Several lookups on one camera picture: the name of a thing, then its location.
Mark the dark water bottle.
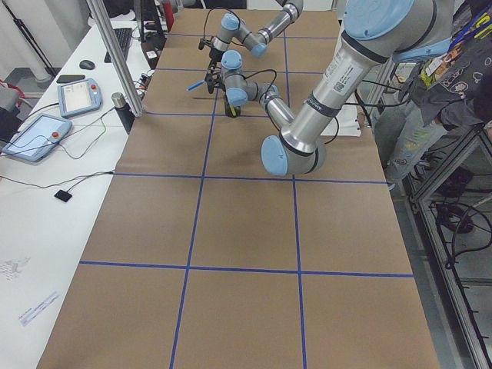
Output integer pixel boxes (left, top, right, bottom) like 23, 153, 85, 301
111, 92, 135, 135

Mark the aluminium frame post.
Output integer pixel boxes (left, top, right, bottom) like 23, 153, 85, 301
86, 0, 143, 117

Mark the person in grey clothes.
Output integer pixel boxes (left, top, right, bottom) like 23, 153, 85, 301
373, 1, 491, 188

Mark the small black box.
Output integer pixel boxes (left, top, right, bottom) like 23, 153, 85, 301
54, 190, 72, 203

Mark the aluminium frame cart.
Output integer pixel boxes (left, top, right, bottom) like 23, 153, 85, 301
404, 128, 491, 368

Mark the black mesh pen cup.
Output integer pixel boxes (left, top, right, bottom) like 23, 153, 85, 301
224, 97, 241, 118

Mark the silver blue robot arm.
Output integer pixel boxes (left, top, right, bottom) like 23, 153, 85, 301
198, 0, 304, 63
198, 1, 454, 176

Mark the blue teach pendant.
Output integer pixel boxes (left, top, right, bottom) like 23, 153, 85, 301
57, 78, 102, 118
1, 114, 72, 163

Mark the black smartphone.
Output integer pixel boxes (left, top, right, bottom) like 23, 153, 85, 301
56, 75, 85, 84

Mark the near blue teach pendant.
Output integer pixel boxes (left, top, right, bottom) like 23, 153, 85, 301
1, 114, 72, 163

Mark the black keyboard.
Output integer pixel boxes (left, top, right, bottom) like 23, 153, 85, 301
113, 28, 133, 60

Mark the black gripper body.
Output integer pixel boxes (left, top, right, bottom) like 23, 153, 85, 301
204, 68, 222, 94
198, 37, 214, 58

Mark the far blue teach pendant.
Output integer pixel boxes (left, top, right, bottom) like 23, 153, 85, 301
57, 78, 102, 118

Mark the black computer mouse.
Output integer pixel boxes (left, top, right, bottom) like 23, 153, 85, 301
79, 60, 95, 70

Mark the blue highlighter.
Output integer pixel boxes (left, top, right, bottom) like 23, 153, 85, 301
187, 80, 205, 91

